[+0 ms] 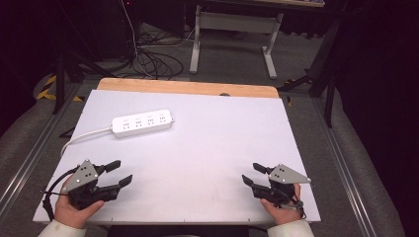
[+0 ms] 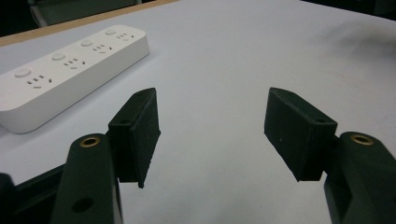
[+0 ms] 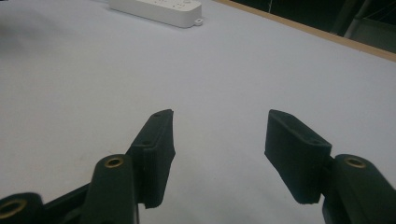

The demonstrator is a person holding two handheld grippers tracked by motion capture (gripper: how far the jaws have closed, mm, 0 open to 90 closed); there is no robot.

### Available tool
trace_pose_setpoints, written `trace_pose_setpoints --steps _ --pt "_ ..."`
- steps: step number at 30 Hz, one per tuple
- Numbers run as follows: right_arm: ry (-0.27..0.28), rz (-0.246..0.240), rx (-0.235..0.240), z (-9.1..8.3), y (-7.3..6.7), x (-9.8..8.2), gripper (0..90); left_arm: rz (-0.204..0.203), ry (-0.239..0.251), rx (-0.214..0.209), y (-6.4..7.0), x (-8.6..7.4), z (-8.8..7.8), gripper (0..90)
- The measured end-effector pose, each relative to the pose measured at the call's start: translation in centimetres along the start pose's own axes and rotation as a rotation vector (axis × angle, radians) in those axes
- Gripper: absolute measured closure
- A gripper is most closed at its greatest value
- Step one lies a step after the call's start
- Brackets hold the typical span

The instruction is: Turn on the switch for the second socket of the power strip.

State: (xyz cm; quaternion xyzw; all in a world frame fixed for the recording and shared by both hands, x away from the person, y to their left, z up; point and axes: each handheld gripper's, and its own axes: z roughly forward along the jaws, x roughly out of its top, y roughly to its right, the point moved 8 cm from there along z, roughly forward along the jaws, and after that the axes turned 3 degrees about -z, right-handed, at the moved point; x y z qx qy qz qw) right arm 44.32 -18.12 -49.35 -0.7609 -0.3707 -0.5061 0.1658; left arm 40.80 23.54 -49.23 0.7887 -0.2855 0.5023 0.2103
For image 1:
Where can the white table cover board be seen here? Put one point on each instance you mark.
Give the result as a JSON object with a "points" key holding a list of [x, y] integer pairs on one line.
{"points": [[197, 148]]}

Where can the white power strip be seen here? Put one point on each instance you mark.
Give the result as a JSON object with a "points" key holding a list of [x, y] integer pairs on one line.
{"points": [[143, 123]]}

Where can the person's right hand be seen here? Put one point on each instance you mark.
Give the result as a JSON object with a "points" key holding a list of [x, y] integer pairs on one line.
{"points": [[285, 214]]}

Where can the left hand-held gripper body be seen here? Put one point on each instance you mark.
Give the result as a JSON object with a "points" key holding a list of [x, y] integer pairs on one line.
{"points": [[80, 177]]}

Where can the black metal stand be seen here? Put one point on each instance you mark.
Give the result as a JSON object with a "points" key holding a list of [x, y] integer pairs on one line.
{"points": [[329, 92], [60, 79]]}

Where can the aluminium floor rail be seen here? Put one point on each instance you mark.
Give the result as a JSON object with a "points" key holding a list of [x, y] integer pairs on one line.
{"points": [[36, 148], [346, 171]]}

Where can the person's left hand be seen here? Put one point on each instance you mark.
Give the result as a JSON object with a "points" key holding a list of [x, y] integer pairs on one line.
{"points": [[70, 214]]}

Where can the yellow black floor tape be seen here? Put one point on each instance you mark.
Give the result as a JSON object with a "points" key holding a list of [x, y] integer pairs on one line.
{"points": [[49, 86]]}

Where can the dark equipment cabinet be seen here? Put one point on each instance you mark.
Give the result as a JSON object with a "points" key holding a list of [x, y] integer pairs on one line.
{"points": [[115, 26]]}

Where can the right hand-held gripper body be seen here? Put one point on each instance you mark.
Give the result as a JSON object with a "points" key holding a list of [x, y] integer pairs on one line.
{"points": [[286, 175]]}

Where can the white metal desk frame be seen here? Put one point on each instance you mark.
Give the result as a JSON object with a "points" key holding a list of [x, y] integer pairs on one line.
{"points": [[237, 21]]}

